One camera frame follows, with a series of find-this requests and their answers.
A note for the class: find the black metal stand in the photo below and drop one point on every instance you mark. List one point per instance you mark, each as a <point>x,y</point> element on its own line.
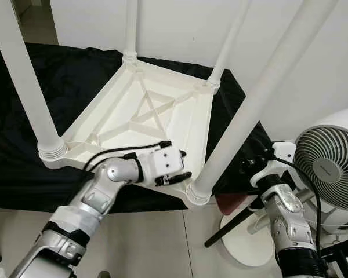
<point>342,255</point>

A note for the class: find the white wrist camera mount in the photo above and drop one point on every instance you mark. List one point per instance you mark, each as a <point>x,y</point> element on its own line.
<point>165,161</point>
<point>284,150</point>

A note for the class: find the black tablecloth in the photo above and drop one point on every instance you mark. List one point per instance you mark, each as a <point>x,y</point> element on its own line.
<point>46,75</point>

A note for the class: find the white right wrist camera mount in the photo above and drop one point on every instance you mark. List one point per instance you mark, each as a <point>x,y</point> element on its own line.
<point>284,150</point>

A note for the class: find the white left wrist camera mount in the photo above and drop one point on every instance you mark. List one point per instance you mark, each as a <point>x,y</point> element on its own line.
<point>165,161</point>

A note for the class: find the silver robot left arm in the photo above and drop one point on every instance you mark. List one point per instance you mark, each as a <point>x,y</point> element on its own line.
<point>98,194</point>

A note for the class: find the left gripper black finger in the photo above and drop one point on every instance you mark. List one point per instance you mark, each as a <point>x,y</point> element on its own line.
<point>180,177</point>
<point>182,153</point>

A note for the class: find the white pedestal fan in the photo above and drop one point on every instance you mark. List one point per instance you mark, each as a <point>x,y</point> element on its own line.
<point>330,168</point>

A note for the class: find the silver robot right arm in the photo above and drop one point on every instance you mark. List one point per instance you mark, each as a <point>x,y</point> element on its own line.
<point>287,214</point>

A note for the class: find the white plastic table leg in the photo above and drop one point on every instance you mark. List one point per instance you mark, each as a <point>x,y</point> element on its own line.
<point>131,29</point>
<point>261,92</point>
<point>23,75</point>
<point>229,40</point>

